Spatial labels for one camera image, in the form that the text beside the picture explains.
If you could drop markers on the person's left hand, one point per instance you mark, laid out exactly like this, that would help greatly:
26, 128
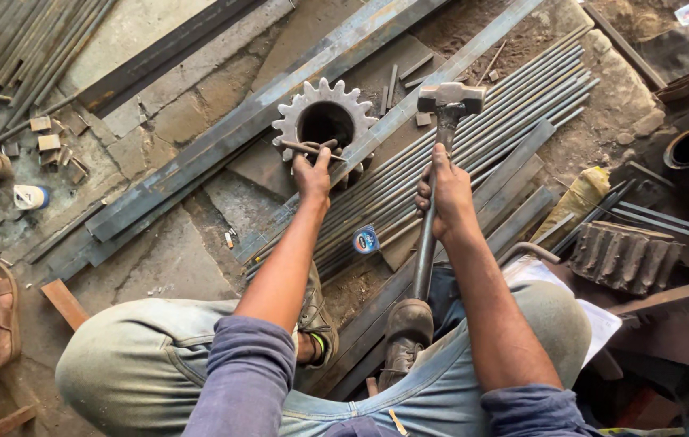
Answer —
313, 176

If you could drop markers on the person's right hand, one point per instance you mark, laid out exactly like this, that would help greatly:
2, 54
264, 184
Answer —
455, 197

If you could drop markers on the person's left fingers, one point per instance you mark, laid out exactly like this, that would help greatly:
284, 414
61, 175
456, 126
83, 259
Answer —
322, 156

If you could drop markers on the short thin metal rod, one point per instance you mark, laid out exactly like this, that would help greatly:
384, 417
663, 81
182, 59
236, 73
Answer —
296, 147

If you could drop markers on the steel sledge hammer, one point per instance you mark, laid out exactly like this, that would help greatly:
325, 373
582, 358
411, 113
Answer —
449, 100

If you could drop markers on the toothed steel sprocket gear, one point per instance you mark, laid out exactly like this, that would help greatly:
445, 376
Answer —
287, 118

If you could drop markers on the blue tape measure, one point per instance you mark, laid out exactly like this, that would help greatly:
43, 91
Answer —
366, 239

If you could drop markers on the long steel angle bar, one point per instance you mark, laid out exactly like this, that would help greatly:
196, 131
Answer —
229, 130

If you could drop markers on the person's worn left shoe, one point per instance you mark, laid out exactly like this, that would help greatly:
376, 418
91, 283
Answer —
315, 315

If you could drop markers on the person's worn shoe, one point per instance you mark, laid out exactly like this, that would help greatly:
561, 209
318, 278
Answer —
315, 315
406, 337

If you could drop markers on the bundle of long steel rods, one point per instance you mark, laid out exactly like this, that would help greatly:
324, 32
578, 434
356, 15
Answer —
502, 115

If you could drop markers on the dark steel channel bar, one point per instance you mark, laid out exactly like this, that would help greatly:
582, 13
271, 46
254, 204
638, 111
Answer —
162, 57

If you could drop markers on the stack of flat steel bars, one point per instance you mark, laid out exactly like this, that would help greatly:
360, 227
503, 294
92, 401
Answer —
511, 182

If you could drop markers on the person's worn right shoe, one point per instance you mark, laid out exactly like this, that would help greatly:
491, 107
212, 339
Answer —
406, 337

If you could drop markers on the bent steel rod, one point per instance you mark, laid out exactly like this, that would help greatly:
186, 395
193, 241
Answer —
530, 247

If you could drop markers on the person's purple shirt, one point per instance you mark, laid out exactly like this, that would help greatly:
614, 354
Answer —
241, 379

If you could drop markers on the yellow woven sack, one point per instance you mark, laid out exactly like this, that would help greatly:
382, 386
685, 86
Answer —
575, 203

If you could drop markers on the scattered small metal offcuts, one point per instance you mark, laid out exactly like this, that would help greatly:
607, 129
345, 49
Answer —
48, 141

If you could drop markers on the person's faded blue jeans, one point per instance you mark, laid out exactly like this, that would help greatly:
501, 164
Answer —
138, 364

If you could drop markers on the white bottle with blue cap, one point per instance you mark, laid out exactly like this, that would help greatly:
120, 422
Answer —
30, 196

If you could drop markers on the reddish wooden plank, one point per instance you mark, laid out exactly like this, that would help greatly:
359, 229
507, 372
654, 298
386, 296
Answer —
65, 303

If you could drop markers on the heap of rusty steel rods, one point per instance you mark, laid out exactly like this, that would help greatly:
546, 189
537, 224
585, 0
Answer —
29, 42

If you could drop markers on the large rusty toothed gear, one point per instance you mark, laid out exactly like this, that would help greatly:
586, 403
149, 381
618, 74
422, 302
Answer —
624, 258

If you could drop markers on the white paper sheet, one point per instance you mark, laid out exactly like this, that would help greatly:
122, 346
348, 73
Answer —
599, 325

